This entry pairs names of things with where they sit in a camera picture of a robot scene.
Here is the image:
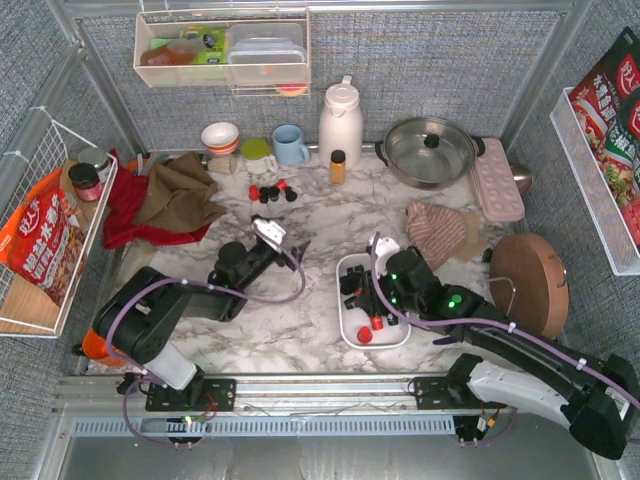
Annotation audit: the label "red cloth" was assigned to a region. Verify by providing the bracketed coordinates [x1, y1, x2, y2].
[103, 166, 211, 249]

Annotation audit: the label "steel pot with lid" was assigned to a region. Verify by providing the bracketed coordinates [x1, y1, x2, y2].
[374, 117, 486, 190]

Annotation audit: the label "red tray capsule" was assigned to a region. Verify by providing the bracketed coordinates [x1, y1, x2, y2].
[356, 327, 373, 345]
[370, 316, 384, 331]

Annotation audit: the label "blue mug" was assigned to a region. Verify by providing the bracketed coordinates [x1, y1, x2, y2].
[272, 125, 310, 166]

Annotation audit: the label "white storage tray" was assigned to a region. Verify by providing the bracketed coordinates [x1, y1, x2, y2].
[335, 253, 412, 350]

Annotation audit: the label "metal base rail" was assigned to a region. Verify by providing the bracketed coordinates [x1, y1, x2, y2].
[49, 372, 601, 441]

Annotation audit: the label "white orange bowl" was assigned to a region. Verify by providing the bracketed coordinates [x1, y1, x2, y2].
[201, 122, 239, 155]

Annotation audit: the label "red jar black lid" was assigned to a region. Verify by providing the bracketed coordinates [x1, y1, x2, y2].
[68, 163, 103, 202]

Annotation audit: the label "brown cloth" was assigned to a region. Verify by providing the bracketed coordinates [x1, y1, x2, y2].
[133, 152, 227, 233]

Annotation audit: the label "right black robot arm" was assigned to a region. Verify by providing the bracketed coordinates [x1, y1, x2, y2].
[339, 247, 639, 460]

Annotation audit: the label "pink egg tray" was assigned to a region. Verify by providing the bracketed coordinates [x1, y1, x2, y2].
[469, 137, 525, 223]

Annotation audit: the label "orange spice bottle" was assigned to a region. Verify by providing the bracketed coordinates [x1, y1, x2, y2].
[329, 150, 346, 184]

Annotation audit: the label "small glass cup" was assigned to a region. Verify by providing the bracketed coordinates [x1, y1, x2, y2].
[207, 155, 237, 175]

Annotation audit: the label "striped pink cloth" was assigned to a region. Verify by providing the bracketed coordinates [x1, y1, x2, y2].
[406, 201, 487, 271]

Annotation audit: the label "green label bottle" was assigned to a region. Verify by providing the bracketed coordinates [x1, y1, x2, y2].
[180, 25, 229, 65]

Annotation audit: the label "white wire basket right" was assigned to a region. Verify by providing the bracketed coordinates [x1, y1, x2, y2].
[549, 87, 639, 277]

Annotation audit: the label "red snack bag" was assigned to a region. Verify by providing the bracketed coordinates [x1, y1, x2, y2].
[1, 168, 85, 306]

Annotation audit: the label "green lid cup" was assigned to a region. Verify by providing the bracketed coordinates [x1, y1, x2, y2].
[240, 138, 278, 175]

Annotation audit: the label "cream wall shelf basket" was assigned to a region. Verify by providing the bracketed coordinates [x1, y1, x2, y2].
[133, 3, 311, 97]

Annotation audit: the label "orange ball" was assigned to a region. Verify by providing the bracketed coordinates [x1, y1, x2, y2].
[81, 329, 124, 368]

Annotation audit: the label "white thermos jug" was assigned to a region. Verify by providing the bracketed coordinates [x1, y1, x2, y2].
[318, 75, 364, 170]

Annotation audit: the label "round wooden board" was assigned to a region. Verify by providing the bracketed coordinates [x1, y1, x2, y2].
[489, 233, 569, 339]

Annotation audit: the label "red seasoning packets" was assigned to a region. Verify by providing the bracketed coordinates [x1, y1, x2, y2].
[569, 27, 639, 246]

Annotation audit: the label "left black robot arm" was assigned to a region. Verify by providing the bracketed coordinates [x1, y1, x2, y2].
[92, 239, 310, 391]

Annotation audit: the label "clear plastic containers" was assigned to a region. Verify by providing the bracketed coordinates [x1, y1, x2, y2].
[226, 22, 307, 85]

